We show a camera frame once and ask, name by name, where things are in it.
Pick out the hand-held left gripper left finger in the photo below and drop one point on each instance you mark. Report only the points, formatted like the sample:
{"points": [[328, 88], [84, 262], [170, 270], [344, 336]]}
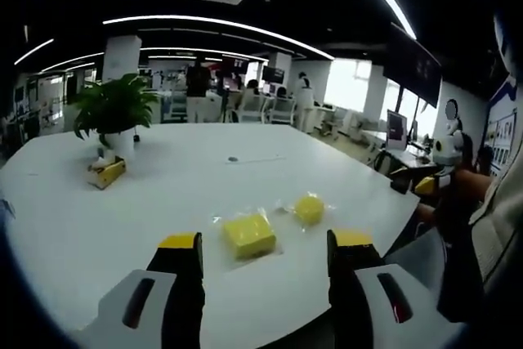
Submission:
{"points": [[171, 283]]}

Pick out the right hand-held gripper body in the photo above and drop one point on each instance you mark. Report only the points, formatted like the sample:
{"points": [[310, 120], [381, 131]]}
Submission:
{"points": [[447, 146]]}

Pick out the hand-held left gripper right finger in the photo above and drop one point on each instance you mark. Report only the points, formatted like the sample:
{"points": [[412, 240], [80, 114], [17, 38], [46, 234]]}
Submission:
{"points": [[351, 283]]}

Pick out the yellow round silicone block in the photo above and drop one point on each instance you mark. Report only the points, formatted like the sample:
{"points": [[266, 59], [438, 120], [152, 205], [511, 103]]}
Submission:
{"points": [[309, 210]]}

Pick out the yellow rectangular silicone block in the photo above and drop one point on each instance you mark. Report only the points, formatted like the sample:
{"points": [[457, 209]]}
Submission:
{"points": [[249, 236]]}

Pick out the computer monitor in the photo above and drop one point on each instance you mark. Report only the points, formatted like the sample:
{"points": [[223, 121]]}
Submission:
{"points": [[395, 129]]}

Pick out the person's dark trousers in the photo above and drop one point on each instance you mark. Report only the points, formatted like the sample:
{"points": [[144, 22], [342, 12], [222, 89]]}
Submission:
{"points": [[453, 251]]}

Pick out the person's beige shirt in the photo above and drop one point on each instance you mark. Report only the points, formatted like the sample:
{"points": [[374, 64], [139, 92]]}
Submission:
{"points": [[500, 218]]}

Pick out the yellow tissue box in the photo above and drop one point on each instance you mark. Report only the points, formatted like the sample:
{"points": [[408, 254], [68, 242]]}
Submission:
{"points": [[107, 173]]}

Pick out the white office chair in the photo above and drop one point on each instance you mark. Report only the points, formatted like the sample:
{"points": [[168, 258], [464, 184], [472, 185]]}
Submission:
{"points": [[250, 108], [284, 110]]}

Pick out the small dark table grommet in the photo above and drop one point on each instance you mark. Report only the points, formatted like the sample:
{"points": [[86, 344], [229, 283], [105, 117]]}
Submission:
{"points": [[233, 159]]}

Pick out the green potted plant white pot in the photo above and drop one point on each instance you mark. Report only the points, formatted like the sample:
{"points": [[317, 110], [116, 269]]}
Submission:
{"points": [[114, 108]]}

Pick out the blue white wall board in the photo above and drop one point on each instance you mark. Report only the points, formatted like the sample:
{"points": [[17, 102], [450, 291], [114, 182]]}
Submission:
{"points": [[506, 128]]}

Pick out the large black wall screen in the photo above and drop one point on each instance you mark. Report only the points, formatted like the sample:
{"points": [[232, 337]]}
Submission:
{"points": [[414, 69]]}

